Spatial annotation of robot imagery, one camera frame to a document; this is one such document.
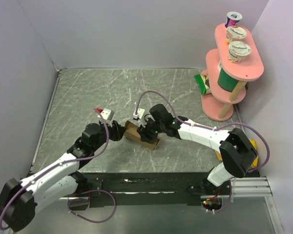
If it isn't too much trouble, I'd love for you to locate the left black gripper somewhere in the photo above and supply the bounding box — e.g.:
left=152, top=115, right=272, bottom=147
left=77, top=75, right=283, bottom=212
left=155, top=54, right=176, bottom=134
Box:
left=92, top=119, right=126, bottom=151

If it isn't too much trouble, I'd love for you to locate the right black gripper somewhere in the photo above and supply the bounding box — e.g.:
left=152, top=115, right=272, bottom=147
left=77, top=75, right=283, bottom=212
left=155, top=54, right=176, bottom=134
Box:
left=137, top=115, right=165, bottom=144

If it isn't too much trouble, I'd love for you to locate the brown cardboard box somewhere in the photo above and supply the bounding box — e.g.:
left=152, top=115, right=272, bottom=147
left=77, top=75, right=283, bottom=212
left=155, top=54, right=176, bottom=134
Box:
left=124, top=120, right=161, bottom=150

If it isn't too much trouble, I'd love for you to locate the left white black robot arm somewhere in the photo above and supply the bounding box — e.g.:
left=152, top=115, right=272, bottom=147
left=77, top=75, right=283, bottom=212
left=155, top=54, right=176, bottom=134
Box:
left=0, top=120, right=126, bottom=232

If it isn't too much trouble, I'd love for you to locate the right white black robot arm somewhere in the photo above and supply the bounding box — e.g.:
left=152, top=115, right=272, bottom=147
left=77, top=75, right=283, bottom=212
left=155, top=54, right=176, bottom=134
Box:
left=133, top=104, right=257, bottom=195

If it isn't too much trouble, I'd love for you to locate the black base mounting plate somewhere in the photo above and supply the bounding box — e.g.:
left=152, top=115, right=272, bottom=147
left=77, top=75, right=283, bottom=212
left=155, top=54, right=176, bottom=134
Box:
left=25, top=172, right=261, bottom=209

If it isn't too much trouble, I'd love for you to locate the green snack bag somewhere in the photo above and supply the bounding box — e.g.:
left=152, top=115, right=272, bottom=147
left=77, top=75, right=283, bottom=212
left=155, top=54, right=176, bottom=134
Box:
left=194, top=74, right=211, bottom=95

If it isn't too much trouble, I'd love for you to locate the green cylindrical can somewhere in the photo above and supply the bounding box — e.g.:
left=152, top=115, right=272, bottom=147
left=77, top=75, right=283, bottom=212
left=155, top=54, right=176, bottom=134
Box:
left=217, top=62, right=239, bottom=92

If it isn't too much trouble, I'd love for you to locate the yellow chip bag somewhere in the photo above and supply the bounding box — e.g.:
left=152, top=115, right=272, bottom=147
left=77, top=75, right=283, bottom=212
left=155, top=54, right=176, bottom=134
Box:
left=215, top=139, right=258, bottom=168

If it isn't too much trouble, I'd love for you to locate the pink three-tier shelf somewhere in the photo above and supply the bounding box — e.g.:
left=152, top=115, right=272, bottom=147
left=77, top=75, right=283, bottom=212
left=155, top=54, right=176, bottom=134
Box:
left=202, top=23, right=264, bottom=121

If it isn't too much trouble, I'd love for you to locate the front Chobani yogurt cup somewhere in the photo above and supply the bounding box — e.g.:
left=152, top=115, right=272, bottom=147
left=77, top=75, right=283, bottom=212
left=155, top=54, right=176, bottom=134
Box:
left=228, top=41, right=251, bottom=63

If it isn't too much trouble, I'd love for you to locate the chobani yogurt cup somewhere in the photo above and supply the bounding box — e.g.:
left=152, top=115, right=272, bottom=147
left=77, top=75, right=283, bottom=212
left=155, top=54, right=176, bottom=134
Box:
left=225, top=26, right=247, bottom=45
left=228, top=41, right=251, bottom=63

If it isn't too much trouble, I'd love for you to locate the middle Chobani yogurt cup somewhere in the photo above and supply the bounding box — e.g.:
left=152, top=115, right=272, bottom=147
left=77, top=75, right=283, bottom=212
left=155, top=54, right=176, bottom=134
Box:
left=225, top=26, right=247, bottom=45

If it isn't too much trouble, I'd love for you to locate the purple lid yogurt cup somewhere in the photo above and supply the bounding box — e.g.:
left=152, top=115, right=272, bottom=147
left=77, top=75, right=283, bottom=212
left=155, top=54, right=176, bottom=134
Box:
left=225, top=11, right=242, bottom=28

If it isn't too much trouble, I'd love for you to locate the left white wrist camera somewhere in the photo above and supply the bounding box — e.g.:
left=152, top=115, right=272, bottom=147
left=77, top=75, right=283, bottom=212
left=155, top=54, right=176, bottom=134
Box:
left=95, top=108, right=114, bottom=126

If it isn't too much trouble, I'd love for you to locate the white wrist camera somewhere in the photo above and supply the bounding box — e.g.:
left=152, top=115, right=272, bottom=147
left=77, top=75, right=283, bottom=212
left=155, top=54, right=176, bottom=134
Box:
left=133, top=109, right=147, bottom=127
left=95, top=108, right=114, bottom=126

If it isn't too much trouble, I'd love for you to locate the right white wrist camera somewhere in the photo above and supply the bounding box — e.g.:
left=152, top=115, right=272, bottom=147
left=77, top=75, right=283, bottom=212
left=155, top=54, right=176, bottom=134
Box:
left=133, top=109, right=147, bottom=127

